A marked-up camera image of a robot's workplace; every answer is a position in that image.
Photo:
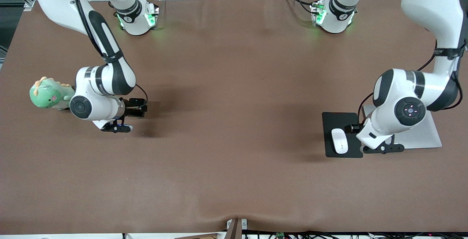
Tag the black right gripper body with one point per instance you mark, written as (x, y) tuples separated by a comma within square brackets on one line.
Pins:
[(131, 112)]

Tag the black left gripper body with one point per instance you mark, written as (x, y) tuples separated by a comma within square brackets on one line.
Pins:
[(355, 128)]

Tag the white computer mouse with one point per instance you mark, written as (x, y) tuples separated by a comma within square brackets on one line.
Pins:
[(339, 142)]

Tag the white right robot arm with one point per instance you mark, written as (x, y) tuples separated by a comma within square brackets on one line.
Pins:
[(58, 4)]

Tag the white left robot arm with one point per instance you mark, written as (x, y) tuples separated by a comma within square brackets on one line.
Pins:
[(431, 8)]

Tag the black mouse pad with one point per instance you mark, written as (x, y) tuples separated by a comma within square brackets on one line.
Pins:
[(334, 120)]

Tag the silver laptop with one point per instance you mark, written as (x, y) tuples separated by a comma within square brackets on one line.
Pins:
[(427, 134)]

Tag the green dinosaur plush toy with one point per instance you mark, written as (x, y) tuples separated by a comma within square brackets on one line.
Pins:
[(47, 96)]

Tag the brown table cover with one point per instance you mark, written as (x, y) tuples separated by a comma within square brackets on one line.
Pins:
[(234, 165)]

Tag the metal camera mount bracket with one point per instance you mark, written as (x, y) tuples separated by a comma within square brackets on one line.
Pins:
[(236, 228)]

